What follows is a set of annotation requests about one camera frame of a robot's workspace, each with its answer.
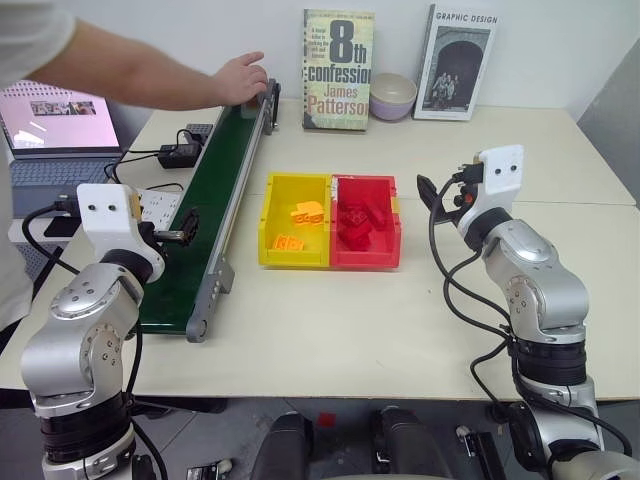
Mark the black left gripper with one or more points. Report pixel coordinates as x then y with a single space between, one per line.
149 234

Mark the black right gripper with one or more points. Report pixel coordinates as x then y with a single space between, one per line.
466 200

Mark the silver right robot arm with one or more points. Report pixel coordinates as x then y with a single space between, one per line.
535 295

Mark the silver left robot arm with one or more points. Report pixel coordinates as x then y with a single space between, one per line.
75 345

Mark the person bare forearm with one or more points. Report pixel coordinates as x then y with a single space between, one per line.
135 75

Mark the person bare hand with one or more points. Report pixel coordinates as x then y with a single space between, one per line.
239 80

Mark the white power strip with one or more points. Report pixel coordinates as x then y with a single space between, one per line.
160 207

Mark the red plastic bin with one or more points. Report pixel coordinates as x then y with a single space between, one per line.
385 245

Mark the black power adapter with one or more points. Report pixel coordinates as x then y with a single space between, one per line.
177 156

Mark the red toy brick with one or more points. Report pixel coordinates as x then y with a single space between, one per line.
354 212
355 237

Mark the black ribbed controller box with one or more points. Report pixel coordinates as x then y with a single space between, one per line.
200 132

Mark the orange toy brick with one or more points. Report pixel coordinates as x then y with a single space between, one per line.
311 206
288 242
305 219

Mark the yellow plastic bin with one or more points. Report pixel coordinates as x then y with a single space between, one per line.
292 235

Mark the purple bowl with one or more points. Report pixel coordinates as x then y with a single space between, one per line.
392 111

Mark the black flat device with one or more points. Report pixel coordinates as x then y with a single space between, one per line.
62 228

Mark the beige bowl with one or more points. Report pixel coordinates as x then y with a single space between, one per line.
395 87

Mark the Graphic Design grey book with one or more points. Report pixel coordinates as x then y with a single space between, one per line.
455 65

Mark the grey laptop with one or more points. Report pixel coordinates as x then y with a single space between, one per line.
60 150

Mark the grey board panel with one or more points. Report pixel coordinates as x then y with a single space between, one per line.
612 130

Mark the dark rounded shape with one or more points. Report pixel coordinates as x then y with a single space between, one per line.
282 445
407 445

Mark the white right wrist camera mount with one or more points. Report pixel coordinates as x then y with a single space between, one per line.
502 172

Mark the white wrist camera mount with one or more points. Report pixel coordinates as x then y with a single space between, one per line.
102 215
502 172

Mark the green conveyor belt grey frame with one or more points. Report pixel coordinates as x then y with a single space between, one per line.
220 165

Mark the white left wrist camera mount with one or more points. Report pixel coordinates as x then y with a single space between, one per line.
102 215

